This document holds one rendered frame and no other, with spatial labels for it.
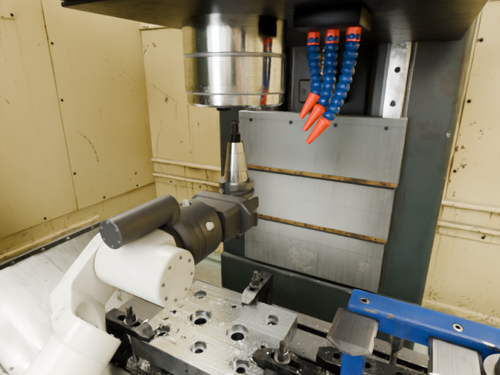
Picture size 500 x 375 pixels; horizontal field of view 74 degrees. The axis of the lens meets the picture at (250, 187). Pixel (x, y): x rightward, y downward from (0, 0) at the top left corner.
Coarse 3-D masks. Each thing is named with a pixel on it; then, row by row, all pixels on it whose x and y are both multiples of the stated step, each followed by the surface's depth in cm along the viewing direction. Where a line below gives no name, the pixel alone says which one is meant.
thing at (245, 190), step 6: (222, 180) 58; (252, 180) 58; (222, 186) 57; (228, 186) 57; (234, 186) 55; (240, 186) 55; (246, 186) 56; (252, 186) 57; (222, 192) 57; (228, 192) 57; (234, 192) 56; (240, 192) 56; (246, 192) 57; (252, 192) 58
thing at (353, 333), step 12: (336, 312) 44; (348, 312) 44; (336, 324) 42; (348, 324) 42; (360, 324) 42; (372, 324) 42; (336, 336) 40; (348, 336) 40; (360, 336) 40; (372, 336) 40; (348, 348) 38; (360, 348) 38; (372, 348) 38
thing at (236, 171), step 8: (232, 144) 55; (240, 144) 55; (232, 152) 55; (240, 152) 55; (232, 160) 55; (240, 160) 56; (232, 168) 56; (240, 168) 56; (224, 176) 58; (232, 176) 56; (240, 176) 56; (248, 176) 57
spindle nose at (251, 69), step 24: (192, 24) 45; (216, 24) 43; (240, 24) 43; (264, 24) 44; (192, 48) 46; (216, 48) 44; (240, 48) 44; (264, 48) 45; (192, 72) 48; (216, 72) 45; (240, 72) 45; (264, 72) 46; (192, 96) 49; (216, 96) 47; (240, 96) 46; (264, 96) 48
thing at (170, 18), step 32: (64, 0) 38; (96, 0) 36; (128, 0) 36; (160, 0) 36; (192, 0) 36; (224, 0) 36; (256, 0) 36; (288, 0) 36; (320, 0) 36; (352, 0) 36; (384, 0) 36; (416, 0) 36; (448, 0) 36; (480, 0) 36; (288, 32) 61; (384, 32) 61; (416, 32) 61; (448, 32) 61
